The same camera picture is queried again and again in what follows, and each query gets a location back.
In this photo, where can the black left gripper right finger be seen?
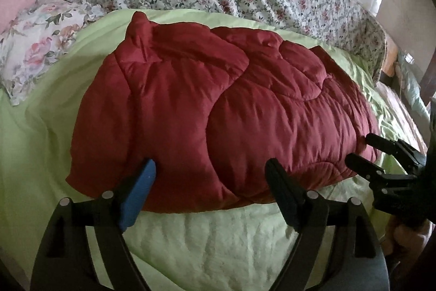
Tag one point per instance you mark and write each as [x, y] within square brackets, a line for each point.
[355, 260]

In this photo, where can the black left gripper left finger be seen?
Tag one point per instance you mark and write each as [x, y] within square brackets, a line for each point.
[64, 259]

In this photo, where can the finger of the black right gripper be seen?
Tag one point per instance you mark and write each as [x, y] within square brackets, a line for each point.
[382, 144]
[363, 167]

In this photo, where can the red puffer jacket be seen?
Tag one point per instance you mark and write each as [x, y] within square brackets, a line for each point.
[210, 106]

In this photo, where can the right hand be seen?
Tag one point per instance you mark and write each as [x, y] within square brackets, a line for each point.
[404, 243]

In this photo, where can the light green bed sheet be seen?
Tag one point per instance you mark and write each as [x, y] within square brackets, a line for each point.
[238, 249]

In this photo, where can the large floral pillow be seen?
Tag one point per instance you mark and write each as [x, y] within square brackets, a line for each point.
[39, 37]

